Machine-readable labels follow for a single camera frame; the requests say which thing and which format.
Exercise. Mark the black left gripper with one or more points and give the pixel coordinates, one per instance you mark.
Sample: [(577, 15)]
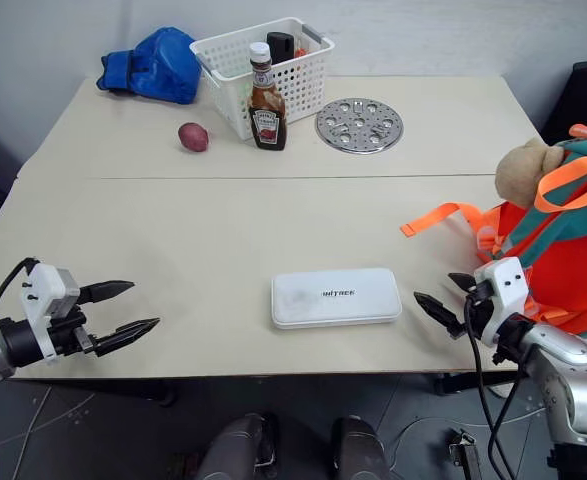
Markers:
[(68, 330)]

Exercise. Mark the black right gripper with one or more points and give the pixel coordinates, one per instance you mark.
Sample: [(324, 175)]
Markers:
[(479, 312)]

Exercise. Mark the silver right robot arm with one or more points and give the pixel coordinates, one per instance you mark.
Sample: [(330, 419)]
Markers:
[(563, 370)]

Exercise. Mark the white rectangular case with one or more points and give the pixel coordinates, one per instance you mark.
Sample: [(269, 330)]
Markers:
[(335, 298)]

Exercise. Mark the orange and teal backpack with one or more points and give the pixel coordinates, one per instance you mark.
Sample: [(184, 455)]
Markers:
[(568, 240)]

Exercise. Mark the black table foot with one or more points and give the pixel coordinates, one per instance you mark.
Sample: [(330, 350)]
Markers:
[(468, 382)]

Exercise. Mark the beige plush toy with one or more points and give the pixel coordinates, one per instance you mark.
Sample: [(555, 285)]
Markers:
[(520, 172)]

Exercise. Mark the dark rounded robot leg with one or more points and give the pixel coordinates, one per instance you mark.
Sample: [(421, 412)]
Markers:
[(358, 450), (238, 447)]

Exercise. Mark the reddish potato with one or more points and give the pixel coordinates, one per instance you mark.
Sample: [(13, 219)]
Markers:
[(193, 137)]

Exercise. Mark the round metal steamer plate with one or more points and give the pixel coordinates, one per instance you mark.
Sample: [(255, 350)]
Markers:
[(359, 125)]

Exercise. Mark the black chair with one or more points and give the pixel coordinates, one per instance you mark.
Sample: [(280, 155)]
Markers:
[(580, 100)]

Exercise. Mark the ketchup bottle with white cap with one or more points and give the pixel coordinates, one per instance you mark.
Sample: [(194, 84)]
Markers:
[(267, 117)]

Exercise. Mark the blue fabric bag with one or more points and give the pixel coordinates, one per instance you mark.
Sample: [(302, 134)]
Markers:
[(158, 67)]

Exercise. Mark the white perforated plastic basket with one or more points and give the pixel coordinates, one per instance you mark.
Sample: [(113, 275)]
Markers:
[(303, 85)]

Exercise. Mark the small orange item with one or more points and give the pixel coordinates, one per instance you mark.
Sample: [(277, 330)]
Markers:
[(300, 52)]

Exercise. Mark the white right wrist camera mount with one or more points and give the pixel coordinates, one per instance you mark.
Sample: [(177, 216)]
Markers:
[(503, 290)]

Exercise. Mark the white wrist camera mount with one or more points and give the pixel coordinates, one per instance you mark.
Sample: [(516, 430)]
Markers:
[(43, 285), (503, 290)]

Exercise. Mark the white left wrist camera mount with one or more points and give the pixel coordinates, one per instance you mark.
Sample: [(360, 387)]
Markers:
[(43, 285)]

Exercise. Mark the black metal floor bracket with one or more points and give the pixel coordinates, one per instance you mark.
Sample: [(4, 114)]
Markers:
[(465, 452)]

